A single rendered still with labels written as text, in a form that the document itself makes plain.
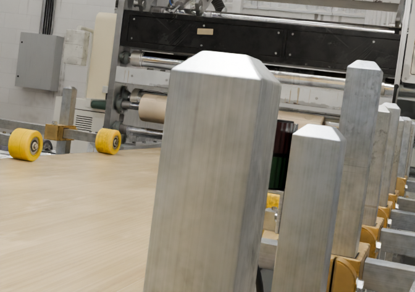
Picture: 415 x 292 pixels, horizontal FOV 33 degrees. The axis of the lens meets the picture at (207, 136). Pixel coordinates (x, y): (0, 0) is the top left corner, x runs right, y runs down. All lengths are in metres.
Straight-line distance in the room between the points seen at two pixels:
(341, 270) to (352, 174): 0.10
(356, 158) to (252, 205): 0.49
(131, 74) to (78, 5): 7.47
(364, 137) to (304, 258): 0.26
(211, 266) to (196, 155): 0.04
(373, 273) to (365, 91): 0.20
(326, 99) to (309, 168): 2.34
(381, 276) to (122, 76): 2.40
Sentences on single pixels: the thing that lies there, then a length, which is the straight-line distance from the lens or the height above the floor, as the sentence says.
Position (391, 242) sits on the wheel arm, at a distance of 1.05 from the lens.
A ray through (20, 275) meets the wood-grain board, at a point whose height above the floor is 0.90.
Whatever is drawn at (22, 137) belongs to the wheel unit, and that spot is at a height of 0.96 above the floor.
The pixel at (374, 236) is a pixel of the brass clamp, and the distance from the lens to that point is 0.99.
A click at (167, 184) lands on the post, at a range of 0.26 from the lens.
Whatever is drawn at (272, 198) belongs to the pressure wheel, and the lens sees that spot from 1.30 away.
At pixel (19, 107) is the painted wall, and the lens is 10.88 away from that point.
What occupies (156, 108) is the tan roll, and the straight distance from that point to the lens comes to 3.03.
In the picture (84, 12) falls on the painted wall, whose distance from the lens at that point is 10.45.
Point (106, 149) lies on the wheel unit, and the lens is 2.25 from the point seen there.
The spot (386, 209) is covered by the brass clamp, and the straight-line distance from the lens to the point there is 1.24.
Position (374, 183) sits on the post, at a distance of 1.00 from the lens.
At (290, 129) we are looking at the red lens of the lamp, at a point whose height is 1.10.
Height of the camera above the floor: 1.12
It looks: 3 degrees down
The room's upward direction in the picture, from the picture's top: 7 degrees clockwise
